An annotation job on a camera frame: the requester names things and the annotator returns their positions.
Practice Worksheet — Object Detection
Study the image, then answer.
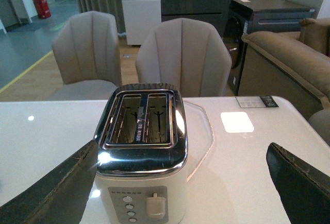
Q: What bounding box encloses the white refrigerator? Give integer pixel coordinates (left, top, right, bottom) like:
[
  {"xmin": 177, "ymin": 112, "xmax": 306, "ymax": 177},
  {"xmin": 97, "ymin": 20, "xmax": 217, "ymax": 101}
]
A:
[{"xmin": 122, "ymin": 0, "xmax": 161, "ymax": 45}]

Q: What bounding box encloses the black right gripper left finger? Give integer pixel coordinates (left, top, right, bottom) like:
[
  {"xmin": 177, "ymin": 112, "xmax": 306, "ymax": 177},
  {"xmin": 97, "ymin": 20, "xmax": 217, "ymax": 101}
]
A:
[{"xmin": 1, "ymin": 140, "xmax": 97, "ymax": 223}]

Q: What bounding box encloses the beige chair at right edge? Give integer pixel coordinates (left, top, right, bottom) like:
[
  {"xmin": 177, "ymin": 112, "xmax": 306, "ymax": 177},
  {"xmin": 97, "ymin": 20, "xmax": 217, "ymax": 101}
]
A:
[{"xmin": 308, "ymin": 108, "xmax": 330, "ymax": 145}]

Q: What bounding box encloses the red fire cabinet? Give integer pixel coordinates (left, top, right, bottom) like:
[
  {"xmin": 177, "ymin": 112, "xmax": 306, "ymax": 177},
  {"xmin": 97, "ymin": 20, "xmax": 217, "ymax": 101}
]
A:
[{"xmin": 33, "ymin": 0, "xmax": 51, "ymax": 19}]

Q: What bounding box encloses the tan sofa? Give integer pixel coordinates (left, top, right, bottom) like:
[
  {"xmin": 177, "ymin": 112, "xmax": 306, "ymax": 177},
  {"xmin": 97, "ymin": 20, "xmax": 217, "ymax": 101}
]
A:
[{"xmin": 238, "ymin": 18, "xmax": 329, "ymax": 119}]

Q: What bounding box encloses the beige chair centre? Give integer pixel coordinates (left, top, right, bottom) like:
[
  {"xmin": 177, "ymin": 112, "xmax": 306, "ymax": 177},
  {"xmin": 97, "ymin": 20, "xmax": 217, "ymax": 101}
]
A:
[{"xmin": 135, "ymin": 18, "xmax": 232, "ymax": 97}]

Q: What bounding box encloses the black washing machine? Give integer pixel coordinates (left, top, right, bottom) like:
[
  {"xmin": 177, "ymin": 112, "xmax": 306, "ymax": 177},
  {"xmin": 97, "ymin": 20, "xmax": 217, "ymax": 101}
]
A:
[{"xmin": 223, "ymin": 0, "xmax": 315, "ymax": 95}]

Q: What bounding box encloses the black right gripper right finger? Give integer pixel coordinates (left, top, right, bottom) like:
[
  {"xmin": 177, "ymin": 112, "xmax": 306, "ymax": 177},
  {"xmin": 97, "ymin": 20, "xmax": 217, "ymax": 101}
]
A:
[{"xmin": 266, "ymin": 143, "xmax": 329, "ymax": 223}]

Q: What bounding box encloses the table label sticker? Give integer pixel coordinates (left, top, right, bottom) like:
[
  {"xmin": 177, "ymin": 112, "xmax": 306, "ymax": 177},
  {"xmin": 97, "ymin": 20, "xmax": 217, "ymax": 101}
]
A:
[{"xmin": 236, "ymin": 95, "xmax": 278, "ymax": 108}]

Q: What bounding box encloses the white chrome two-slot toaster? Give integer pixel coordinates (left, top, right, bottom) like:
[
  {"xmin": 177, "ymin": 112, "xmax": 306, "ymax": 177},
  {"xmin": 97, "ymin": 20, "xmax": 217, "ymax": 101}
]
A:
[{"xmin": 94, "ymin": 83, "xmax": 188, "ymax": 223}]

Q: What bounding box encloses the beige toaster lever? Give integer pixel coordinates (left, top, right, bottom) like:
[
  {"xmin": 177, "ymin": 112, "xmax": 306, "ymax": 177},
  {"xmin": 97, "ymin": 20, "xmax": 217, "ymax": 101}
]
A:
[{"xmin": 145, "ymin": 193, "xmax": 166, "ymax": 220}]

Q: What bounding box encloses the beige chair left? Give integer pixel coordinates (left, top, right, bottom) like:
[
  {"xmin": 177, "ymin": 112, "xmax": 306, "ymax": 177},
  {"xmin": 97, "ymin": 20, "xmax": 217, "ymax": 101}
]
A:
[{"xmin": 48, "ymin": 11, "xmax": 122, "ymax": 100}]

